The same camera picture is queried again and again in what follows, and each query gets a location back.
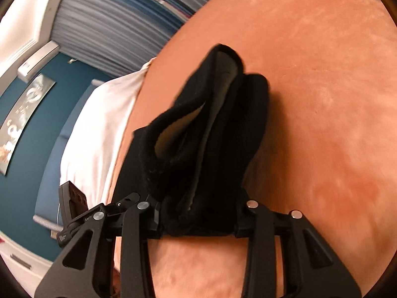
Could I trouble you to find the silver wall art panel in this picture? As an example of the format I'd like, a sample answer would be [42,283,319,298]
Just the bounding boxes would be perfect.
[1,73,56,176]

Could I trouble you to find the white bed cover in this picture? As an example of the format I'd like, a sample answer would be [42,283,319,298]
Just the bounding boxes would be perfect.
[60,59,153,208]

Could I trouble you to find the blue upholstered headboard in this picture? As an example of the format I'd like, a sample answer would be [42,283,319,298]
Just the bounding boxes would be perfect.
[33,83,97,231]

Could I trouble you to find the black pants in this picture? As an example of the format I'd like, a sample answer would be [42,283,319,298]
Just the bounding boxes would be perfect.
[113,44,269,236]

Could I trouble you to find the white air conditioner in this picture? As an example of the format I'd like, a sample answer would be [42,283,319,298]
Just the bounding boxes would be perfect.
[18,40,60,83]

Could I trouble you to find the grey blue curtains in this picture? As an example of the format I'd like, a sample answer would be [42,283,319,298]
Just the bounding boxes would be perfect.
[50,0,209,77]

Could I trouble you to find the orange bed blanket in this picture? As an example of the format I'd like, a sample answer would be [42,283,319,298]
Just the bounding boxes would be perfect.
[118,0,396,293]

